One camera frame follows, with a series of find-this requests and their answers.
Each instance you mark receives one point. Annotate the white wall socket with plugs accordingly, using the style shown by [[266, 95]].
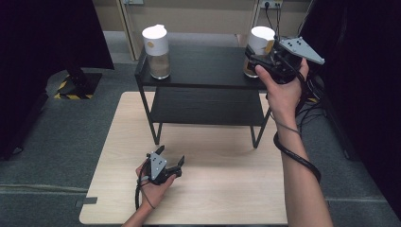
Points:
[[271, 3]]

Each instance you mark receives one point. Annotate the glass jar with grey powder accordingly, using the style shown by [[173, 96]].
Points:
[[156, 44]]

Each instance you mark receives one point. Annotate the dark curtain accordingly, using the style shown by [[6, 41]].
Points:
[[38, 47], [362, 78]]

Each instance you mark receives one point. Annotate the person's right hand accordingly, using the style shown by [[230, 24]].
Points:
[[285, 97]]

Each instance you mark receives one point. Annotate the black stand base striped tape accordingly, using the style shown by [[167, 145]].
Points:
[[82, 85]]

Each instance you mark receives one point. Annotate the white paper cup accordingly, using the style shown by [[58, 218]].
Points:
[[260, 39]]

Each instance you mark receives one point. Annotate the black two-tier shelf rack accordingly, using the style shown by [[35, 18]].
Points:
[[205, 66]]

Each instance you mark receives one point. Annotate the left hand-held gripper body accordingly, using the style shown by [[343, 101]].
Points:
[[157, 167]]

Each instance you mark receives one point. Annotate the grey floor tape strip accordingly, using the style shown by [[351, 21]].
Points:
[[86, 201]]

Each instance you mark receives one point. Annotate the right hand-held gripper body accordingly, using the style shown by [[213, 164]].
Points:
[[290, 60]]

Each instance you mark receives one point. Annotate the person's left hand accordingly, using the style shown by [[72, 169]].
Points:
[[154, 194]]

